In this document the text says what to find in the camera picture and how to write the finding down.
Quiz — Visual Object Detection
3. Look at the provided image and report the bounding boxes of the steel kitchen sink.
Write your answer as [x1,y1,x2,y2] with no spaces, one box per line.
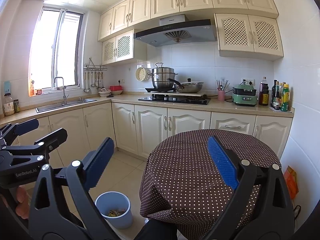
[36,98,97,113]

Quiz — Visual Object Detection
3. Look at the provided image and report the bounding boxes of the blue plastic trash bin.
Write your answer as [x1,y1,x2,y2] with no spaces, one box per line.
[95,191,133,229]

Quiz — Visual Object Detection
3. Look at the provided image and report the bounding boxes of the kitchen window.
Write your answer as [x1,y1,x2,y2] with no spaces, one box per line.
[28,7,85,97]

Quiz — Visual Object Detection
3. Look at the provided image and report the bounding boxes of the left hand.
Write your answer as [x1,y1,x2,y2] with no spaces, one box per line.
[16,186,30,219]

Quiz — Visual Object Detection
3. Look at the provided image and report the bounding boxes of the clear bottle white label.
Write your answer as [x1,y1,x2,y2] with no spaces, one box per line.
[3,93,15,116]

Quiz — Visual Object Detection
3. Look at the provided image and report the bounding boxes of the orange box on floor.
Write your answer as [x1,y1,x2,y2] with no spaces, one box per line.
[284,166,299,200]

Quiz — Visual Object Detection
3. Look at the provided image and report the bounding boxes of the chrome faucet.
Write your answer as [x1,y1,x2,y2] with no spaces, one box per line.
[54,76,69,106]

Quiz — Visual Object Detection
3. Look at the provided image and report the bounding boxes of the brown polka dot tablecloth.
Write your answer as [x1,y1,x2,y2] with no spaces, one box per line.
[139,129,280,239]

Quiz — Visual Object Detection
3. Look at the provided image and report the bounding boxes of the hanging utensil rack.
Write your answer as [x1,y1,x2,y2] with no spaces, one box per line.
[83,57,107,93]

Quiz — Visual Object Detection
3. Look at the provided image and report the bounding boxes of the cream lower cabinets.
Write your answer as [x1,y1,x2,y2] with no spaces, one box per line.
[1,97,293,165]

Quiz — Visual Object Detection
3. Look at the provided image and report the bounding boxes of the cream cabinets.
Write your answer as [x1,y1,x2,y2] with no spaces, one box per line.
[1,97,293,165]
[98,0,284,61]

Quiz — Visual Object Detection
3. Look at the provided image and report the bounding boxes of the red bowl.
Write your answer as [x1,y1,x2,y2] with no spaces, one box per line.
[110,85,123,95]

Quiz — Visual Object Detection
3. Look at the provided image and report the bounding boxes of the green label oil bottle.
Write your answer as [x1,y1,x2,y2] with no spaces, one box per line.
[280,83,290,112]

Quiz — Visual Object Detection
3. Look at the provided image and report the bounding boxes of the dark soy sauce bottle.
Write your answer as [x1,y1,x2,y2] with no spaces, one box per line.
[259,76,269,106]

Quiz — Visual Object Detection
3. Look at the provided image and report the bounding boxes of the green electric cooker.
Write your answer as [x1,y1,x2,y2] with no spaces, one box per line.
[232,81,258,107]

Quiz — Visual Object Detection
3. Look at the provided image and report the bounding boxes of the black gas stove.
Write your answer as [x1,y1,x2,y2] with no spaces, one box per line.
[138,88,210,105]

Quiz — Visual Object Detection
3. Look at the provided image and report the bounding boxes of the pink utensil holder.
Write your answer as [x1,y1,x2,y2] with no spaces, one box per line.
[216,80,229,101]

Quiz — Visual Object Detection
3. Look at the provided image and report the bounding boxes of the stainless steel stock pot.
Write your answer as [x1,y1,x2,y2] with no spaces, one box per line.
[148,62,178,89]

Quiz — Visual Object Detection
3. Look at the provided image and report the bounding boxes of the grey range hood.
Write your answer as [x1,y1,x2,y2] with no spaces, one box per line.
[134,19,216,47]

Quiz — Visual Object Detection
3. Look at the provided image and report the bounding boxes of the cream upper cabinets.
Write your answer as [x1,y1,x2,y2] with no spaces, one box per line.
[98,0,284,61]

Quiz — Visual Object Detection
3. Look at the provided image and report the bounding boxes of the round cream wall strainer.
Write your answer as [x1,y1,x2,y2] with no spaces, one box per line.
[135,65,151,82]

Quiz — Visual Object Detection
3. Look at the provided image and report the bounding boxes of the steel wok with handle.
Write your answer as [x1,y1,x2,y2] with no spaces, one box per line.
[167,78,203,93]

